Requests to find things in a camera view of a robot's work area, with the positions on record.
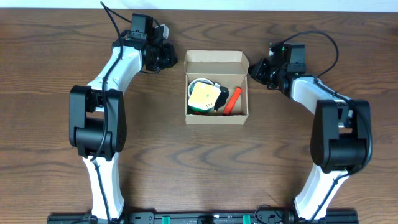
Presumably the brown cardboard box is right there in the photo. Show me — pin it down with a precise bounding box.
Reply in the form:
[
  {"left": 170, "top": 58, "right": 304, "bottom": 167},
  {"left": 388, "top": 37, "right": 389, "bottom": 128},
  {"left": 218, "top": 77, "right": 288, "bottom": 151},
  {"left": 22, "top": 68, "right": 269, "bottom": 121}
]
[{"left": 184, "top": 50, "right": 249, "bottom": 125}]

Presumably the beige masking tape roll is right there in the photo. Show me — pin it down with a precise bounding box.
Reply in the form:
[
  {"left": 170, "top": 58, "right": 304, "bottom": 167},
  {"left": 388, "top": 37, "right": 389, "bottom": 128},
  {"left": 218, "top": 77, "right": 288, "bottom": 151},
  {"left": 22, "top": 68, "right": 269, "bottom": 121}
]
[{"left": 187, "top": 78, "right": 215, "bottom": 97}]

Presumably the red utility knife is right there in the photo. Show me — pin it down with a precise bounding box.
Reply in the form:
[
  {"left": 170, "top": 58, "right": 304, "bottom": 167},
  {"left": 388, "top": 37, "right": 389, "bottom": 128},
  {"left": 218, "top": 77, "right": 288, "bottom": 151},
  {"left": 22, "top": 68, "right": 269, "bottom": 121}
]
[{"left": 223, "top": 87, "right": 242, "bottom": 116}]

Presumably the yellow sticky note pad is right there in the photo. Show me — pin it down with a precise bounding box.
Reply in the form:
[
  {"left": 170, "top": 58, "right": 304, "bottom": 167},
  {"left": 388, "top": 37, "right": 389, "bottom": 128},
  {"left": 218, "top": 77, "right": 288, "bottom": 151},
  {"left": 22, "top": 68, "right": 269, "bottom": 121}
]
[{"left": 187, "top": 82, "right": 220, "bottom": 109}]

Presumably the green tape roll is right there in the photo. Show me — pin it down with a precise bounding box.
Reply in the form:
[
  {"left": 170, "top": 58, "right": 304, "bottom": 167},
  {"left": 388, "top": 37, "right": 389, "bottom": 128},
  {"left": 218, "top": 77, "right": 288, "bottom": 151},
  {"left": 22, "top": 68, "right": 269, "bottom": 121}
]
[{"left": 188, "top": 105, "right": 213, "bottom": 114}]

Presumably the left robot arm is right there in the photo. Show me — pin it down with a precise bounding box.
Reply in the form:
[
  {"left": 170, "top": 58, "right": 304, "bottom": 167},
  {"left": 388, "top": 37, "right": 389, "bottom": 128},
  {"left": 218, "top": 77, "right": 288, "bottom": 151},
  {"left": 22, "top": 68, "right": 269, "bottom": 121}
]
[{"left": 69, "top": 13, "right": 178, "bottom": 223}]

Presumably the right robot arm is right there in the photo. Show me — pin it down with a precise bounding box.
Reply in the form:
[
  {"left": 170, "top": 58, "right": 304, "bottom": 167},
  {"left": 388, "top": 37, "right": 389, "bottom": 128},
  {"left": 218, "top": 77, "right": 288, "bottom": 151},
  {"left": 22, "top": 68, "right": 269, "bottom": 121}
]
[{"left": 249, "top": 41, "right": 373, "bottom": 223}]

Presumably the black mounting rail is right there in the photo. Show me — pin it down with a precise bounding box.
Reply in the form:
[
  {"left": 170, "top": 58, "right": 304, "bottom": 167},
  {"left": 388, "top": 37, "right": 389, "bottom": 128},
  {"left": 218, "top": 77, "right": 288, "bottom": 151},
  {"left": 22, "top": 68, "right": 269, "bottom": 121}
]
[{"left": 47, "top": 210, "right": 359, "bottom": 224}]

